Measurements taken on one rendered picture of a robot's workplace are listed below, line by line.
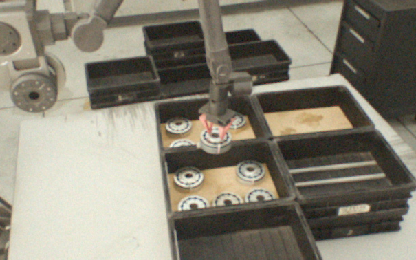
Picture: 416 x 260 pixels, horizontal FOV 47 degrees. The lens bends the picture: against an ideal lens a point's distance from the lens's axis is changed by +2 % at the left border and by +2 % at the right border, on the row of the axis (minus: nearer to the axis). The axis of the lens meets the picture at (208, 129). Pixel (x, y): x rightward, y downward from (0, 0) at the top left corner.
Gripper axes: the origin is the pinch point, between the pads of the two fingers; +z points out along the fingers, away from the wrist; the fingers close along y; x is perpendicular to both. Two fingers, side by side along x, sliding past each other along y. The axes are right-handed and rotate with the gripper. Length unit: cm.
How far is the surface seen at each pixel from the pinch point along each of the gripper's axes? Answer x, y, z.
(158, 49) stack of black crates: -100, 111, 47
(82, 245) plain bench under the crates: 39, 25, 37
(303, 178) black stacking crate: -20.3, -25.1, 20.0
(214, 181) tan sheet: -0.7, -0.4, 21.3
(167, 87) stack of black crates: -92, 97, 66
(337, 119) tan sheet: -60, -21, 19
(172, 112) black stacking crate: -18.7, 33.2, 16.4
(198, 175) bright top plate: 3.0, 4.3, 18.4
